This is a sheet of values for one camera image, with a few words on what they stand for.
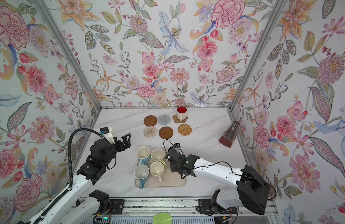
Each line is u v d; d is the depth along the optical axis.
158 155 0.88
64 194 0.47
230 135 0.93
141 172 0.84
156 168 0.83
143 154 0.91
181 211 0.74
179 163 0.61
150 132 1.05
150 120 1.13
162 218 0.71
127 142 0.71
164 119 1.14
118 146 0.68
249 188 0.41
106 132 0.66
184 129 1.07
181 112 1.09
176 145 0.75
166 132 1.04
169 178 0.80
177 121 1.13
